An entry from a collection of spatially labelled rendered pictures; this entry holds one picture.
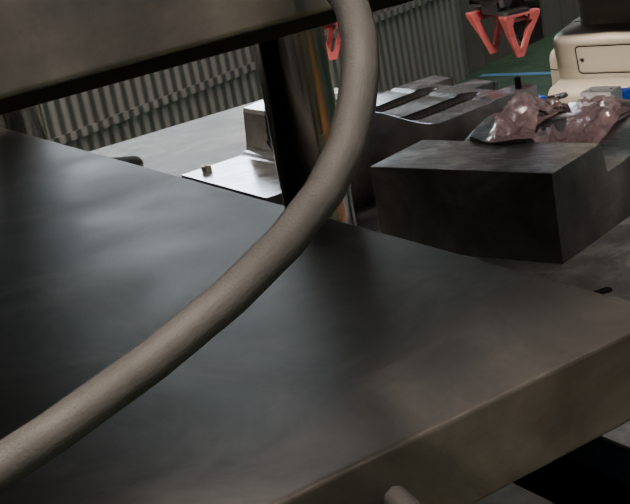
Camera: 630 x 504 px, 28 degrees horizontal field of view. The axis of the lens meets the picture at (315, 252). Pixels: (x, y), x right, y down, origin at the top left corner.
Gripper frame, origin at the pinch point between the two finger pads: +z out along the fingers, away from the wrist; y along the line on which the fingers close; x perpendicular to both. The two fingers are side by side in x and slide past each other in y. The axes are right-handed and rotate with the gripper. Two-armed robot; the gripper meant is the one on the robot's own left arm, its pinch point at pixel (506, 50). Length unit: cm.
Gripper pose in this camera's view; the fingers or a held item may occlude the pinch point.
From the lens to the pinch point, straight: 209.3
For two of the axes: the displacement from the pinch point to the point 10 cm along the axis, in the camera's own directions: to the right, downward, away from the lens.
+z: 1.7, 9.3, 3.1
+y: 4.2, 2.2, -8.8
